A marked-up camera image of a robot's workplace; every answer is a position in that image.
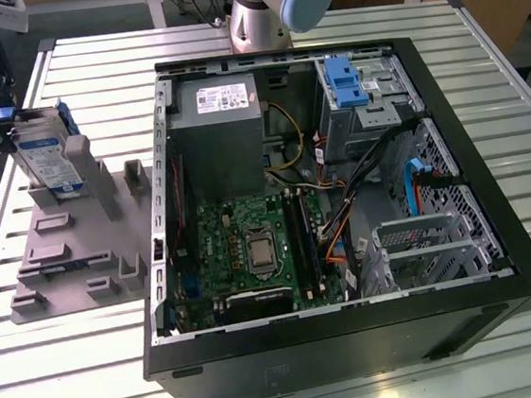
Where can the hard disk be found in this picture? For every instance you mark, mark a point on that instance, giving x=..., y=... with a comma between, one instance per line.
x=47, y=160

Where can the grey metal disk bay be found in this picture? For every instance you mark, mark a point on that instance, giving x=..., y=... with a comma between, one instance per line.
x=415, y=223

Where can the grey plastic parts rack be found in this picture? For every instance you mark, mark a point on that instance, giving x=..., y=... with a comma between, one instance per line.
x=84, y=237

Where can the spare RAM stick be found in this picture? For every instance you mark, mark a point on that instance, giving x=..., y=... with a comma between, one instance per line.
x=59, y=269

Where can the grey power supply unit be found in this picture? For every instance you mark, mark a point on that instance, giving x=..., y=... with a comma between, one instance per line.
x=218, y=156

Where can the green motherboard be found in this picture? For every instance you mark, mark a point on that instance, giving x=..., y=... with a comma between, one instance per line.
x=220, y=222

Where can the silver CPU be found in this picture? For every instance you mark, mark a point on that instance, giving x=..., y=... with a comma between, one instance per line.
x=262, y=251

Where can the black graphics card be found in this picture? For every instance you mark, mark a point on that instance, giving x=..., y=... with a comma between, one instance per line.
x=257, y=304

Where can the blue plastic drive latch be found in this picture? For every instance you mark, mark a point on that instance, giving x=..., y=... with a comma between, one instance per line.
x=345, y=98

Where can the black RAM stick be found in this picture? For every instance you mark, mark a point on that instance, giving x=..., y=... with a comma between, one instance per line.
x=310, y=242

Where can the grey metal drive cage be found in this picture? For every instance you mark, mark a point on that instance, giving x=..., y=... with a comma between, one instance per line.
x=380, y=115

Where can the black PC case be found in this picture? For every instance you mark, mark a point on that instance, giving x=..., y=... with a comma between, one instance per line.
x=310, y=356

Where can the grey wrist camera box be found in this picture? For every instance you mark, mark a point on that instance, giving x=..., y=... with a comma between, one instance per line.
x=9, y=19

